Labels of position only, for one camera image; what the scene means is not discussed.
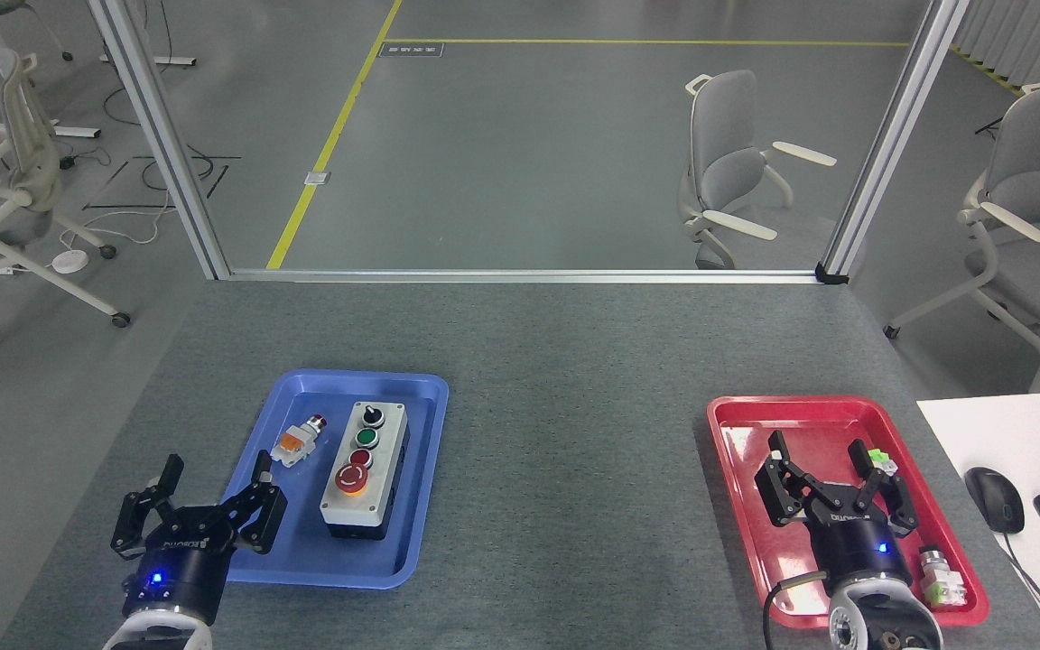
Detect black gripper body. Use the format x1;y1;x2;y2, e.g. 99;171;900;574
123;507;237;624
804;483;907;592

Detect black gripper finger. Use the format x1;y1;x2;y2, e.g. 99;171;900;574
848;440;918;534
111;454;185;561
755;431;832;526
218;450;289;553

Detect grey control box with buttons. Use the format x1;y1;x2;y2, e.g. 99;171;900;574
319;400;411;541

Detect red push button orange block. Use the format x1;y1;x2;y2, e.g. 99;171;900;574
270;414;329;469

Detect silver push button green block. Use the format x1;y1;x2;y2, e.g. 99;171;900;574
919;545;970;608

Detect red plastic tray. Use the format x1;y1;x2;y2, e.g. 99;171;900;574
706;395;991;629

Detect blue plastic tray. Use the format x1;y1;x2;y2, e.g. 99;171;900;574
198;368;450;590

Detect black computer mouse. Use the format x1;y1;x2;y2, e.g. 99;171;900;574
964;466;1026;535

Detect white side table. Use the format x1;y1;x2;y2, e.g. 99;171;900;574
915;390;1040;650

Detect grey office chair white armrests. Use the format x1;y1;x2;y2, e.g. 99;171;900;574
678;70;838;270

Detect white mesh office chair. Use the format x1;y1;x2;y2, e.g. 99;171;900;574
0;47;133;375

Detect white desk foot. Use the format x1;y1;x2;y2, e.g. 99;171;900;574
100;54;197;68
0;124;102;140

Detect white pleated curtain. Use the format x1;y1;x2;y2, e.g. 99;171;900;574
949;0;1040;91

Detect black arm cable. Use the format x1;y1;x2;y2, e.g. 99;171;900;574
762;570;830;650

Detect silver aluminium rail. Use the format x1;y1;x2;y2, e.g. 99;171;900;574
227;268;823;285

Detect silver aluminium post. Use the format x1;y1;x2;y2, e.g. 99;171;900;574
87;0;232;279
820;0;972;281

